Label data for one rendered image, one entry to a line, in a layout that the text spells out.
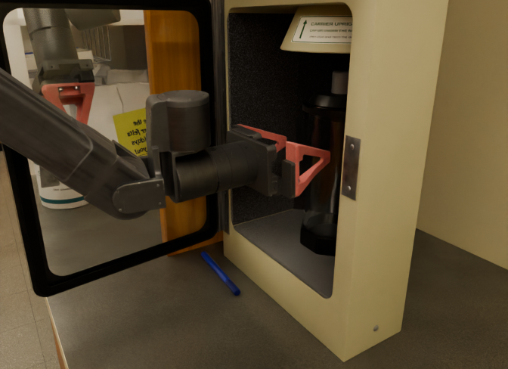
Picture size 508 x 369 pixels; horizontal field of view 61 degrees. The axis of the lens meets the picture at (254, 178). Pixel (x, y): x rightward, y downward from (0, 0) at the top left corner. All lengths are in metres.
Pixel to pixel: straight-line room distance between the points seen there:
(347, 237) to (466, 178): 0.45
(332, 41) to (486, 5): 0.40
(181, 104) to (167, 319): 0.34
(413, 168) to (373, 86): 0.13
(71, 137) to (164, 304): 0.34
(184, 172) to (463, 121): 0.58
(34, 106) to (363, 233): 0.37
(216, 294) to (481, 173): 0.53
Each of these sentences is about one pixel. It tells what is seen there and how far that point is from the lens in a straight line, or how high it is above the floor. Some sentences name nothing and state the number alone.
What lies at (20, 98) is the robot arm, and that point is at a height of 1.28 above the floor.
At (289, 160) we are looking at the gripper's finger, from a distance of 0.52.
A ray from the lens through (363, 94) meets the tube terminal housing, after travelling 0.46.
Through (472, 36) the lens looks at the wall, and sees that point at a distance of 0.89.
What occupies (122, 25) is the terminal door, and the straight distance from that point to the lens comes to 0.62.
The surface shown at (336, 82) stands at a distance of 0.62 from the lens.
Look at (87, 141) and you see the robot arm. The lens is 0.46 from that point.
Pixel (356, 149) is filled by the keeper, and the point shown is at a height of 1.22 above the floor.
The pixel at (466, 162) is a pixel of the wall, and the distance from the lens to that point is 0.91.
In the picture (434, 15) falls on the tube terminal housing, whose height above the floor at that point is 1.36.
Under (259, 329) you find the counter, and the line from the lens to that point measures 0.65.
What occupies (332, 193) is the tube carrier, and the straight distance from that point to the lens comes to 0.63.
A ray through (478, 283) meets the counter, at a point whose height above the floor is 0.94.
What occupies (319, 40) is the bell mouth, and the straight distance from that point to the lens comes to 0.54.
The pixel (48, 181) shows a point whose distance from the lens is 0.60.
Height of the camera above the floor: 1.35
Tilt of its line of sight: 20 degrees down
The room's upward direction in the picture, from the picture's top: straight up
